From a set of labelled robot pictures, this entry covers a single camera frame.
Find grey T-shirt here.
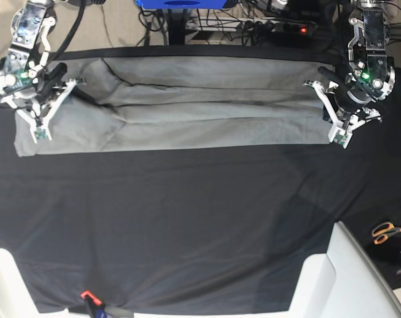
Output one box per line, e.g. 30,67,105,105
14,56,331,157

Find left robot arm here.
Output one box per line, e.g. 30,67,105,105
304,1,396,148

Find white power strip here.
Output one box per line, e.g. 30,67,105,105
186,17,284,33

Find blue box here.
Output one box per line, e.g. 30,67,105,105
135,0,227,9

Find black table cloth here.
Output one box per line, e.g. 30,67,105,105
0,46,401,315

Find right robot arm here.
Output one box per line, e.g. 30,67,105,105
0,1,87,142

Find red blue clamp bottom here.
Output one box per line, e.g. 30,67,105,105
80,290,109,318

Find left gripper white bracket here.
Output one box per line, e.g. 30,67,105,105
304,66,382,148

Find black stand pole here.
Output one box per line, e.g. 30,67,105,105
167,9,188,45

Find orange handled scissors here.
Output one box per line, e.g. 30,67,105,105
371,222,401,245

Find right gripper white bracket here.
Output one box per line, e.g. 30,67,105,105
0,62,86,143

